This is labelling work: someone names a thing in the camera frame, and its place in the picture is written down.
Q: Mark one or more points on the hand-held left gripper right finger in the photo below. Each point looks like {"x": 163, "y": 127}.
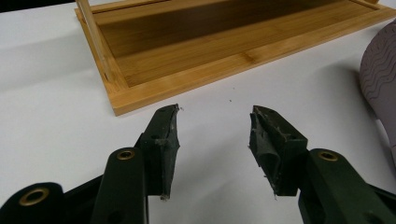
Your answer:
{"x": 277, "y": 149}

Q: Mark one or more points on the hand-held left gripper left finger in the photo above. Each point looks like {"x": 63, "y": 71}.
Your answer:
{"x": 162, "y": 149}

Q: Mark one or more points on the bamboo shoe rack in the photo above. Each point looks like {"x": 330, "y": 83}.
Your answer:
{"x": 186, "y": 62}

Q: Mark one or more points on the grey purple sandal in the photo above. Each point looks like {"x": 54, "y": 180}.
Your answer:
{"x": 379, "y": 77}

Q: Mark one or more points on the white table mat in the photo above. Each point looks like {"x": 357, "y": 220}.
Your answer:
{"x": 46, "y": 93}

